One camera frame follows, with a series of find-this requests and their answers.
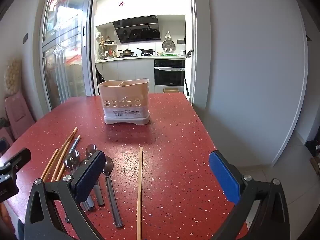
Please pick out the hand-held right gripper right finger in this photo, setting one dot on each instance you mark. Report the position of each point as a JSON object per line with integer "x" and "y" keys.
{"x": 223, "y": 175}

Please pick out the black frying pan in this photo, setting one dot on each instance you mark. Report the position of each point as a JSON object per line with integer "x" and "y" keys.
{"x": 147, "y": 51}

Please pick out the black plastic bag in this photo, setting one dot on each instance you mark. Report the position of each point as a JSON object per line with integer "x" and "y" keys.
{"x": 3, "y": 123}

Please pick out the lidded cooking pot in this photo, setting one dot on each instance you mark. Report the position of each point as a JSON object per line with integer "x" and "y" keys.
{"x": 126, "y": 53}

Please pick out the sliding glass door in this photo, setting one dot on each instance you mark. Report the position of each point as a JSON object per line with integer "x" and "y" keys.
{"x": 65, "y": 55}

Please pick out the beige plastic utensil holder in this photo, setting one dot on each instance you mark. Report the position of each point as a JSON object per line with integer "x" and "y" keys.
{"x": 125, "y": 92}

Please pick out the round metal rack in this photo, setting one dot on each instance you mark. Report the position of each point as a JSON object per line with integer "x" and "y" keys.
{"x": 168, "y": 46}

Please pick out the white kitchen cabinet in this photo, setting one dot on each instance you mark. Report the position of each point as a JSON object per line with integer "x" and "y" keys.
{"x": 130, "y": 71}

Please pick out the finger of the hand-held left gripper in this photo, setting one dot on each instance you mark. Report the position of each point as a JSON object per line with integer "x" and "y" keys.
{"x": 17, "y": 158}

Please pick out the black built-in oven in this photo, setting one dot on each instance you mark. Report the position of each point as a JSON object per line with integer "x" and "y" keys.
{"x": 170, "y": 76}

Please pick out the pink plastic stools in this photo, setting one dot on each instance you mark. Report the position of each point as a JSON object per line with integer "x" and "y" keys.
{"x": 17, "y": 112}

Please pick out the wooden spice shelf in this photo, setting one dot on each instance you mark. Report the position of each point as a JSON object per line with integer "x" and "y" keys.
{"x": 108, "y": 50}

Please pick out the bag of yellow balls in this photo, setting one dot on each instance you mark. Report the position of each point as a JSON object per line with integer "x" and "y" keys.
{"x": 13, "y": 77}

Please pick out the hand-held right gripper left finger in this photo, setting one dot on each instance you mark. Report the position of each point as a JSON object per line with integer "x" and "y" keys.
{"x": 92, "y": 175}

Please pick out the cardboard box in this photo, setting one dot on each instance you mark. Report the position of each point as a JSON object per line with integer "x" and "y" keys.
{"x": 171, "y": 90}

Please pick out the black wall switch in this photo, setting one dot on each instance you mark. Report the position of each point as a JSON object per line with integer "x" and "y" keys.
{"x": 25, "y": 38}

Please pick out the black range hood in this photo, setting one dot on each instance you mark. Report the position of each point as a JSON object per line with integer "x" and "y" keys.
{"x": 137, "y": 31}

